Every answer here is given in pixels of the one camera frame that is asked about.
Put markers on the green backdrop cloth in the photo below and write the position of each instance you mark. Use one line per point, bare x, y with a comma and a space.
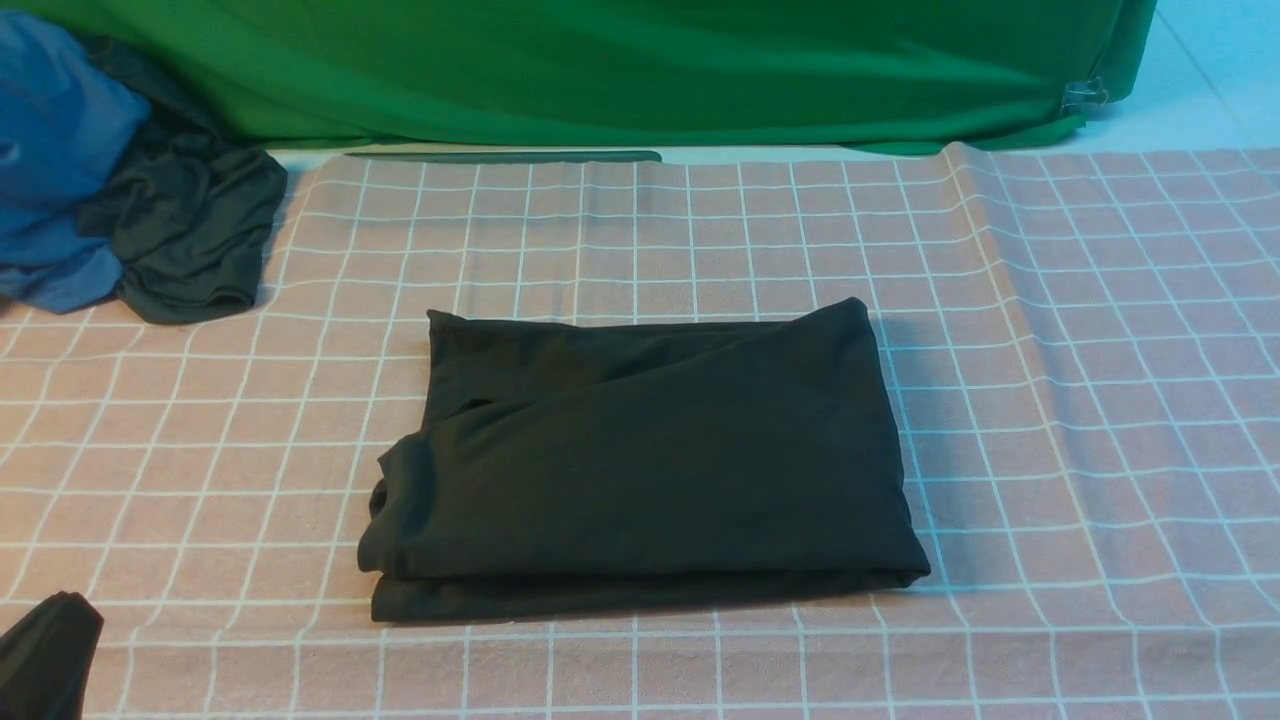
896, 77

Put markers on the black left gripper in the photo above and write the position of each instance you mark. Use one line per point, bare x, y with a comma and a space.
46, 659

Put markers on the metal binder clip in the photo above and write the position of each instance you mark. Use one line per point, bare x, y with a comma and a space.
1081, 96

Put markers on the dark crumpled garment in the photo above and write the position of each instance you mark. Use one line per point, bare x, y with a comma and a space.
189, 211

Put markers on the blue crumpled garment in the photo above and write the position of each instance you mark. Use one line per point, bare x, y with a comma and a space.
64, 127

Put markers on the pink checkered tablecloth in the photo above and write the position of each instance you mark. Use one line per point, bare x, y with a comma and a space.
1082, 353

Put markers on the dark gray long-sleeve shirt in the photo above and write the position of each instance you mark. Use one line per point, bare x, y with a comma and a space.
568, 471

